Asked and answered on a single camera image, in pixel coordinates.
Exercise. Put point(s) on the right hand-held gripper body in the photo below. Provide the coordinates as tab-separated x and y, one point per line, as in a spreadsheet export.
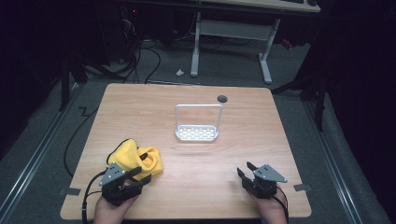
264	183

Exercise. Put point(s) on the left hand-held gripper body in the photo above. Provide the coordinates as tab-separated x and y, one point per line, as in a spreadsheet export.
115	190

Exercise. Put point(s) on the yellow and grey cloth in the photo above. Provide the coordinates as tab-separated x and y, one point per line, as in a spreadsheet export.
127	154

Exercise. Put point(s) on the white towel rack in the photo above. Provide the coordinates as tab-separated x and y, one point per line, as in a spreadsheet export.
196	133

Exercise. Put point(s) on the person's left hand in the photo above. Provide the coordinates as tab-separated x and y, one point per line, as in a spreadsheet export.
109	213

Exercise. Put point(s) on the person's right hand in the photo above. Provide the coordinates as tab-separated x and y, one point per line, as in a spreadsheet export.
269	210

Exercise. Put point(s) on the grey tape piece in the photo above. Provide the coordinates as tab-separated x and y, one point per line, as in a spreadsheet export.
302	187
70	191

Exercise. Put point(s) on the dark round table grommet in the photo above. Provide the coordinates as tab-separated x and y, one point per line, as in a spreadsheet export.
222	99

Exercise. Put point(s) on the black metal stand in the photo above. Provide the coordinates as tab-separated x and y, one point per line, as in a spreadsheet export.
66	84
319	93

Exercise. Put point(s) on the crumpled white paper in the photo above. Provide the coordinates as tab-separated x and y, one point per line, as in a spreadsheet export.
180	72

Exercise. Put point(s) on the white-framed wooden desk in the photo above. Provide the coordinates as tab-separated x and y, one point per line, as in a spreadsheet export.
236	29

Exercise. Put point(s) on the metal floor rail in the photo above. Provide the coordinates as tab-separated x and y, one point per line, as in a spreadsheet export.
333	165
34	161

